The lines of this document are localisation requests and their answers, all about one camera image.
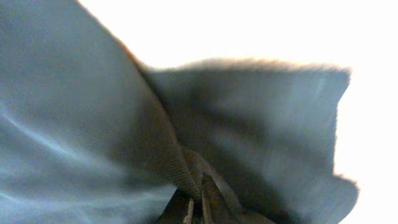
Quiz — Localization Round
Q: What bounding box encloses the black t-shirt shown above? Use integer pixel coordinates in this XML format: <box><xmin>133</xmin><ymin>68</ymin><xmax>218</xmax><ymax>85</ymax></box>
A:
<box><xmin>1</xmin><ymin>1</ymin><xmax>358</xmax><ymax>223</ymax></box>

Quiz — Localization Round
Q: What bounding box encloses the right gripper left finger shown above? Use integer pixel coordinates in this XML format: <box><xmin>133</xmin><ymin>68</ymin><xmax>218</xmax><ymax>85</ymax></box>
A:
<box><xmin>155</xmin><ymin>189</ymin><xmax>194</xmax><ymax>224</ymax></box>

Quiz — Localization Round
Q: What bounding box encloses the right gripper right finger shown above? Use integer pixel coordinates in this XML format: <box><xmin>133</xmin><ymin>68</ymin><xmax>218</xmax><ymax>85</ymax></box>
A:
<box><xmin>201</xmin><ymin>173</ymin><xmax>239</xmax><ymax>224</ymax></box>

